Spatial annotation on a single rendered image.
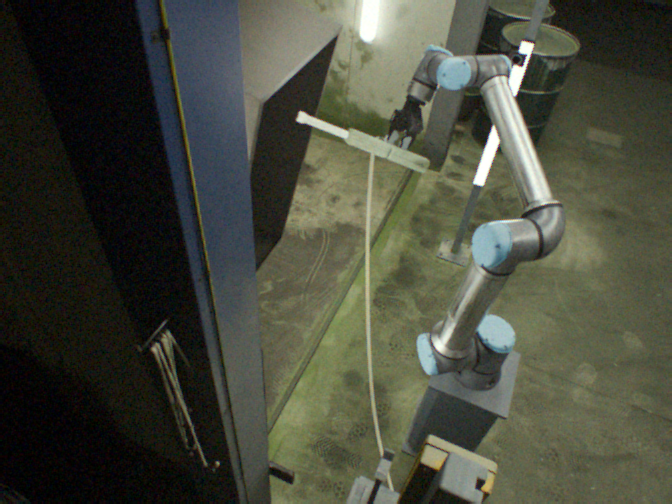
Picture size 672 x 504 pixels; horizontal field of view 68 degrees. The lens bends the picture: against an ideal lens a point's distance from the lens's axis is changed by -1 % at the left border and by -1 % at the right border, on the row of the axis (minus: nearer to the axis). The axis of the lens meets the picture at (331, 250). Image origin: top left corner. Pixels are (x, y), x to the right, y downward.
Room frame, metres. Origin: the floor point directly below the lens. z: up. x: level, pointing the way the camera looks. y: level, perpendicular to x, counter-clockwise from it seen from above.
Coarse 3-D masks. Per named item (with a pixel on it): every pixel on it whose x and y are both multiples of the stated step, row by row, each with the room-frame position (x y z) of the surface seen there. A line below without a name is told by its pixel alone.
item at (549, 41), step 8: (528, 24) 4.03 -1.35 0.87; (504, 32) 3.83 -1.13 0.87; (512, 32) 3.87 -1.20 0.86; (520, 32) 3.88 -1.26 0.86; (544, 32) 3.93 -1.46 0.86; (552, 32) 3.94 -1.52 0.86; (560, 32) 3.94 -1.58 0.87; (512, 40) 3.71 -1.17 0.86; (520, 40) 3.73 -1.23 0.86; (536, 40) 3.76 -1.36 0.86; (544, 40) 3.77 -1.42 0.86; (552, 40) 3.79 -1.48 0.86; (560, 40) 3.81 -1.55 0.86; (568, 40) 3.82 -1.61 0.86; (536, 48) 3.62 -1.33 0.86; (544, 48) 3.63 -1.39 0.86; (552, 48) 3.65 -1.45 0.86; (560, 48) 3.66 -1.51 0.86; (568, 48) 3.68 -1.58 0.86; (576, 48) 3.68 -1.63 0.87
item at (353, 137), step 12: (300, 120) 1.37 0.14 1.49; (312, 120) 1.38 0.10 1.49; (336, 132) 1.38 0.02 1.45; (348, 132) 1.40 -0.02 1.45; (360, 132) 1.41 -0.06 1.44; (360, 144) 1.38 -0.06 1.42; (372, 144) 1.39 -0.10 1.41; (384, 144) 1.40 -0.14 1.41; (384, 156) 1.39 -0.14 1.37; (396, 156) 1.40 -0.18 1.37; (408, 156) 1.41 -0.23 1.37; (420, 156) 1.45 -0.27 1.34; (420, 168) 1.40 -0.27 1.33
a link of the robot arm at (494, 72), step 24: (480, 72) 1.46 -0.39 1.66; (504, 72) 1.46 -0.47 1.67; (504, 96) 1.38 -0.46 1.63; (504, 120) 1.31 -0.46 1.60; (504, 144) 1.26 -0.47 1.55; (528, 144) 1.23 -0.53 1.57; (528, 168) 1.16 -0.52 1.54; (528, 192) 1.10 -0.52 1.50; (528, 216) 1.04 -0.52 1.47; (552, 216) 1.01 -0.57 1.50; (552, 240) 0.96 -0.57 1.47
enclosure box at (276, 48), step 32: (256, 0) 1.77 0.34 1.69; (288, 0) 1.84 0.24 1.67; (256, 32) 1.56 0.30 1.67; (288, 32) 1.62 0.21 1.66; (320, 32) 1.68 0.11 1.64; (256, 64) 1.39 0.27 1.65; (288, 64) 1.43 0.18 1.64; (320, 64) 1.81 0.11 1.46; (256, 96) 1.23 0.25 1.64; (288, 96) 1.85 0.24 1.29; (320, 96) 1.80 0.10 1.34; (256, 128) 1.24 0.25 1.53; (288, 128) 1.85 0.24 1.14; (256, 160) 1.90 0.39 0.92; (288, 160) 1.85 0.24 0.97; (256, 192) 1.91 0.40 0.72; (288, 192) 1.85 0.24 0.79; (256, 224) 1.91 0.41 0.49; (256, 256) 1.70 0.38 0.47
